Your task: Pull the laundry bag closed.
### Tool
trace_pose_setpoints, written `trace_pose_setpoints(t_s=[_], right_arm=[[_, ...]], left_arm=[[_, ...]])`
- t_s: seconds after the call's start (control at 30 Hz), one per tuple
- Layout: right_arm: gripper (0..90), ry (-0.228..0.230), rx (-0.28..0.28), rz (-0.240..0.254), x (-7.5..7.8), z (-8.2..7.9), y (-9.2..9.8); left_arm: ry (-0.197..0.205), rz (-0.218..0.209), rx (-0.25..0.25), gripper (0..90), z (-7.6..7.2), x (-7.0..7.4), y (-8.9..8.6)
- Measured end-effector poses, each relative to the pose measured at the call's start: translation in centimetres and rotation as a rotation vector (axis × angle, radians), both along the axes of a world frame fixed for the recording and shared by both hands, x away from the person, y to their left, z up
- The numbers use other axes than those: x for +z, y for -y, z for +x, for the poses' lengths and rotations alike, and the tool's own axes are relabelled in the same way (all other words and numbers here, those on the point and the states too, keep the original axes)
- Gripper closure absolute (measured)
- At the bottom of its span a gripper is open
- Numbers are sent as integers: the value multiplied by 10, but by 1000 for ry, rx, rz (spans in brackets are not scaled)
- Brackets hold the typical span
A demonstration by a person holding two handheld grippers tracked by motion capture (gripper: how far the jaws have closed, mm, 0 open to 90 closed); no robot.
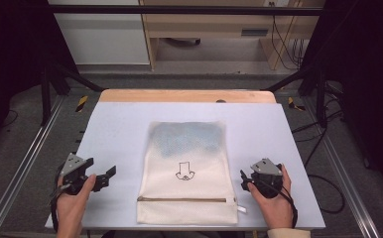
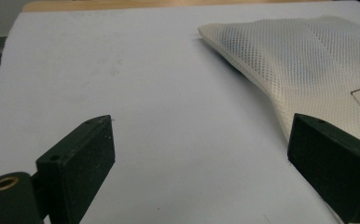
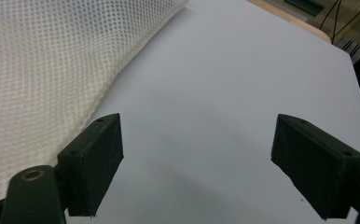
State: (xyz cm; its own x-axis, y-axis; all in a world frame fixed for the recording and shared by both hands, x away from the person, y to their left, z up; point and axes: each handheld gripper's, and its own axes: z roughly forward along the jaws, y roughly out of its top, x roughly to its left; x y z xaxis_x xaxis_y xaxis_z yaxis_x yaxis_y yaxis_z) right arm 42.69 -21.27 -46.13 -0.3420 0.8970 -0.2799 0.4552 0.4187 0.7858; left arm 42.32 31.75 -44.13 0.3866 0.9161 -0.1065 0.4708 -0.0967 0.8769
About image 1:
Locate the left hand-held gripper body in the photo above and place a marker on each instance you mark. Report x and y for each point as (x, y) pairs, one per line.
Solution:
(77, 180)

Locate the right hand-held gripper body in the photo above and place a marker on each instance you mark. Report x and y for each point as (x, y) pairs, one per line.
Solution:
(267, 180)

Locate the white mesh laundry bag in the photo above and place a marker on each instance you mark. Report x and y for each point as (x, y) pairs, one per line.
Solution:
(186, 178)

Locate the person's left hand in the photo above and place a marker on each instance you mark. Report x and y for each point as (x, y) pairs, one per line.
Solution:
(71, 208)

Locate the person's right hand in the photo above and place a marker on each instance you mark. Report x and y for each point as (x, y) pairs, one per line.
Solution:
(275, 208)

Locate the yellow black tape marker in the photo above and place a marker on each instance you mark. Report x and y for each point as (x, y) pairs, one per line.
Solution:
(293, 104)
(82, 103)

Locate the black metal stand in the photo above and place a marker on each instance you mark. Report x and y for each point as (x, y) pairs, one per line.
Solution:
(318, 89)
(52, 82)

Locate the white cabinet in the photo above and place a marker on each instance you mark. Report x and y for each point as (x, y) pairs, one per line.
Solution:
(103, 36)

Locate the black curtain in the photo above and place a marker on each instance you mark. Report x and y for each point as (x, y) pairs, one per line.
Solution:
(368, 66)
(11, 49)

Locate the light wooden desk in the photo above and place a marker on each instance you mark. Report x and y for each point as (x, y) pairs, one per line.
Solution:
(212, 24)

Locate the aluminium rail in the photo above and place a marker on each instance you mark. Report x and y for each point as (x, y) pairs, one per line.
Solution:
(341, 165)
(24, 158)

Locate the black horizontal frame bar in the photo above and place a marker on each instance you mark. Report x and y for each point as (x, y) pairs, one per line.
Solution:
(179, 10)

